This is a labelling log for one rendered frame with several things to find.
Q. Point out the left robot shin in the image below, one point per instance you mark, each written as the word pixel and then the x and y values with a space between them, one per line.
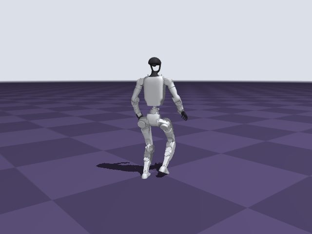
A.
pixel 148 156

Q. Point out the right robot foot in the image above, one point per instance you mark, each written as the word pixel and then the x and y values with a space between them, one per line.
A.
pixel 163 170

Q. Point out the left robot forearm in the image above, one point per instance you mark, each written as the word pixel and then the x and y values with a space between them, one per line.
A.
pixel 136 108

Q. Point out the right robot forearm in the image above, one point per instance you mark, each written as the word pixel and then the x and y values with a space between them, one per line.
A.
pixel 179 106

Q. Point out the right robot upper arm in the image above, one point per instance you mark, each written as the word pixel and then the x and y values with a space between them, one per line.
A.
pixel 169 82

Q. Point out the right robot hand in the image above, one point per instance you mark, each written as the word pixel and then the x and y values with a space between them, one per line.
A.
pixel 184 114

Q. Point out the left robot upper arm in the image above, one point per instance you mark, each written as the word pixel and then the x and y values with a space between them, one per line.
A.
pixel 137 90

